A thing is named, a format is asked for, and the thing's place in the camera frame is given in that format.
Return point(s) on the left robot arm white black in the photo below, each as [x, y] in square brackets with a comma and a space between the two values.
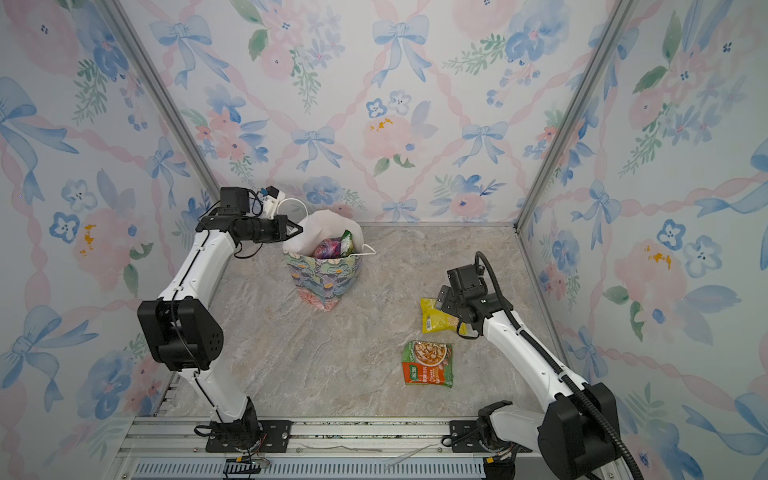
[183, 335]

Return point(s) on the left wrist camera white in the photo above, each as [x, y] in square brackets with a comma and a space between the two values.
[270, 198]

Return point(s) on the orange green cereal packet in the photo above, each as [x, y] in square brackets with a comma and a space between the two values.
[428, 363]

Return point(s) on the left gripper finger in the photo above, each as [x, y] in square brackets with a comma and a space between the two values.
[293, 228]
[291, 235]

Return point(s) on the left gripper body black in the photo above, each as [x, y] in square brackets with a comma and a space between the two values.
[267, 231]

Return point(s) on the aluminium rail frame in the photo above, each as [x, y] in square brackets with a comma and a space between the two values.
[322, 448]

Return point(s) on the green snack packet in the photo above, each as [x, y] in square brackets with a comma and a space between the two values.
[346, 244]

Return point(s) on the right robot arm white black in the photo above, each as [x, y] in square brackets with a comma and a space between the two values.
[576, 432]

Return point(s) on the purple Fox's berries bag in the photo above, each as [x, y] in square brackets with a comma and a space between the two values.
[330, 248]

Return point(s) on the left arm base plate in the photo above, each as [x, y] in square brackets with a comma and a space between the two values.
[271, 436]

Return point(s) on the floral paper gift bag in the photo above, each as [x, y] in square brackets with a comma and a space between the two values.
[322, 282]

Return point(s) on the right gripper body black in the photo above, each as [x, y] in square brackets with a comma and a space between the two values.
[451, 305]

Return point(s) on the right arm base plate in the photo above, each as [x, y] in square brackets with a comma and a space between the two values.
[466, 436]

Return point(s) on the yellow snack packet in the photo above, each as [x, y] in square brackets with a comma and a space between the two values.
[434, 320]

